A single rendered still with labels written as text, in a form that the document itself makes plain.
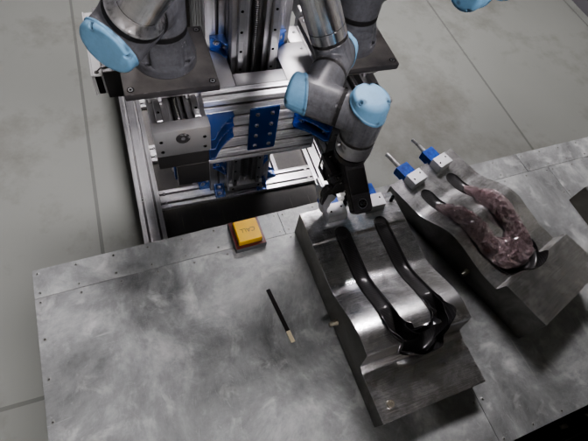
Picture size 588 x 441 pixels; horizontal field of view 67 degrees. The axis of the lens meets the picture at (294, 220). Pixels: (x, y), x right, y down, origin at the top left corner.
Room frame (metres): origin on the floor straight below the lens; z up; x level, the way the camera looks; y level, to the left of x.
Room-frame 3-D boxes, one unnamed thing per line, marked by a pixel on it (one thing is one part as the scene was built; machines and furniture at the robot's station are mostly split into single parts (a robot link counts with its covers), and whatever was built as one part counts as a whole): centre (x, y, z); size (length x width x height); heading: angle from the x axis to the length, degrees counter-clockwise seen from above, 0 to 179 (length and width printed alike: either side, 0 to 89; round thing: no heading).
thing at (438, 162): (0.93, -0.33, 0.86); 0.13 x 0.05 x 0.05; 51
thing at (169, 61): (0.82, 0.41, 1.09); 0.15 x 0.15 x 0.10
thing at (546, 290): (0.72, -0.51, 0.86); 0.50 x 0.26 x 0.11; 51
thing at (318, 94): (0.66, 0.02, 1.21); 0.11 x 0.11 x 0.08; 83
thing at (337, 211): (0.65, -0.07, 0.89); 0.13 x 0.05 x 0.05; 34
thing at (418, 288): (0.47, -0.26, 0.92); 0.35 x 0.16 x 0.09; 34
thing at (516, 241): (0.71, -0.50, 0.90); 0.26 x 0.18 x 0.08; 51
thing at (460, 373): (0.45, -0.26, 0.87); 0.50 x 0.26 x 0.14; 34
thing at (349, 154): (0.63, -0.08, 1.13); 0.08 x 0.08 x 0.05
